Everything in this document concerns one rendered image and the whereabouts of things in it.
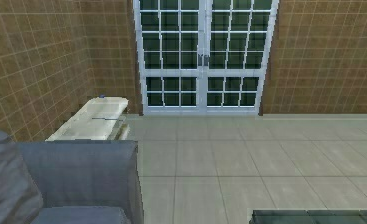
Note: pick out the white glazed double door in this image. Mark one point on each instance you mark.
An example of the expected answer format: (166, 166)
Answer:
(204, 73)

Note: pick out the white side table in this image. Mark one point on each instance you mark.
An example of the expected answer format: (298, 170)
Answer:
(94, 120)

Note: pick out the grey sofa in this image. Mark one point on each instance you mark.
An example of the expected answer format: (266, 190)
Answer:
(74, 176)

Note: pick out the dark glass table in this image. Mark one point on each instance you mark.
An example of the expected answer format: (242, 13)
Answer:
(311, 217)

